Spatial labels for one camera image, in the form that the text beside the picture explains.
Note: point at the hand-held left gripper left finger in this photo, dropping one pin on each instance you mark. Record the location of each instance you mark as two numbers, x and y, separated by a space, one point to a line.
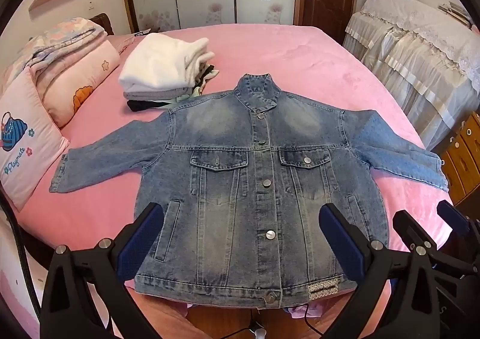
144 228

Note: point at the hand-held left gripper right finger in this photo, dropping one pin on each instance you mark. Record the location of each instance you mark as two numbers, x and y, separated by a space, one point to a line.
339 234

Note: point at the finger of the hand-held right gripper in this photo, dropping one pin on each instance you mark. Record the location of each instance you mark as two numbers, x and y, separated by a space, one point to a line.
452 215
410 228

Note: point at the blue denim jacket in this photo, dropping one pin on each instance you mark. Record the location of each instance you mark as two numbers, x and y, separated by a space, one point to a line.
225 174

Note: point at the stack of folded clothes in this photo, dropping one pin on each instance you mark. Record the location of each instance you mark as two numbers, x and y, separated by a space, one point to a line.
157 61

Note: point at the wooden drawer cabinet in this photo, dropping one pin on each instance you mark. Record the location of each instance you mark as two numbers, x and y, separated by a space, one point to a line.
463 162

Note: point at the white plug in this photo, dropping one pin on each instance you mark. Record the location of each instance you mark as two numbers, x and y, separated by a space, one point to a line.
258 333

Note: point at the light green folded garment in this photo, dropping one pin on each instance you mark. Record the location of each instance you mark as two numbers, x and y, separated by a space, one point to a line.
180 99

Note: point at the grey folded garment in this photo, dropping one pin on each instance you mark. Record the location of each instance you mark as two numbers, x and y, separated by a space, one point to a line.
150 93

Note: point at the pink cartoon pillow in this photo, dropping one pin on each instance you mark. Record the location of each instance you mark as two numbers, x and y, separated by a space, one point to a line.
26 144

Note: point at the black and white folded garment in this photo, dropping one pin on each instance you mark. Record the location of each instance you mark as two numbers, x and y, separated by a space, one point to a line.
206 76

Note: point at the lace covered furniture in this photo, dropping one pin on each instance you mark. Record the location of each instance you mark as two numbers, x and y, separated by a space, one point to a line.
412 53

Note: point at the pink bed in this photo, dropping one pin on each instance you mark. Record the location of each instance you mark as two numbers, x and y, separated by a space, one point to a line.
318 61

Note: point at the stack of books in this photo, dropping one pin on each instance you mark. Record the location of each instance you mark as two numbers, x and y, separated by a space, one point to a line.
455 12

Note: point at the dark wooden headboard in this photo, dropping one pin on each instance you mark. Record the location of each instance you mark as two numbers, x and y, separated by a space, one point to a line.
105 23

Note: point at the floral folded quilt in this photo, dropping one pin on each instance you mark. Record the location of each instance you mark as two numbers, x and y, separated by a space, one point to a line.
63 35

